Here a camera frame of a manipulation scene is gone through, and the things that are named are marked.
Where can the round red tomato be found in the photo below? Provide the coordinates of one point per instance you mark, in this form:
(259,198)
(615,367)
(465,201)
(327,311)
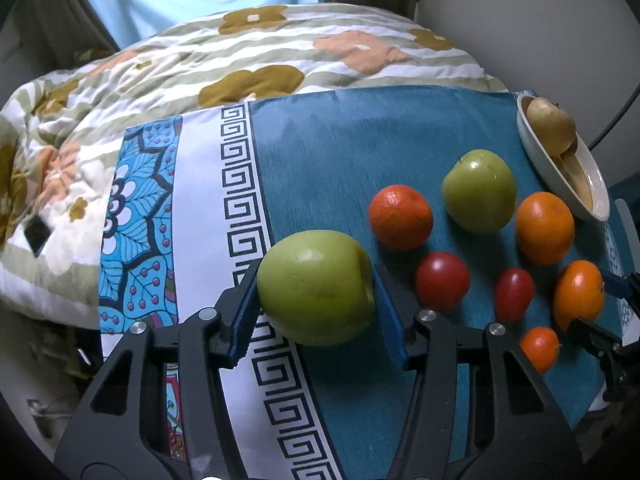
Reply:
(442,280)

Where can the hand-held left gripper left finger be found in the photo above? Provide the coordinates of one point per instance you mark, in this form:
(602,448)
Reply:
(242,310)

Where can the small red tomato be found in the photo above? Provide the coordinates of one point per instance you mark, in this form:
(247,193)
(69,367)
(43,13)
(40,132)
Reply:
(514,294)

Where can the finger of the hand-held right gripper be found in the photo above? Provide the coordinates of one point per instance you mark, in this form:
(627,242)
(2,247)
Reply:
(595,335)
(616,286)

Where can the floral striped blanket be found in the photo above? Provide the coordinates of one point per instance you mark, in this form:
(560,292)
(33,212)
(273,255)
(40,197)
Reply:
(250,50)

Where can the white bowl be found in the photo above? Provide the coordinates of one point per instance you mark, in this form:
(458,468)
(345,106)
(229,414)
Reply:
(550,180)

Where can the small orange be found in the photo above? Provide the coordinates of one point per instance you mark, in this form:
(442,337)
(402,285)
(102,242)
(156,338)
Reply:
(539,349)

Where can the green apple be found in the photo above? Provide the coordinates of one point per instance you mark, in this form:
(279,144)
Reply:
(479,190)
(315,287)

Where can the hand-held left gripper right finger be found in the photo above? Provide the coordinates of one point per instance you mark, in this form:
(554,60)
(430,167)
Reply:
(390,320)

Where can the blue patterned tablecloth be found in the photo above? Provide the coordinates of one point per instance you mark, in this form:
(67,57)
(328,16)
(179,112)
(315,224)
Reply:
(325,160)

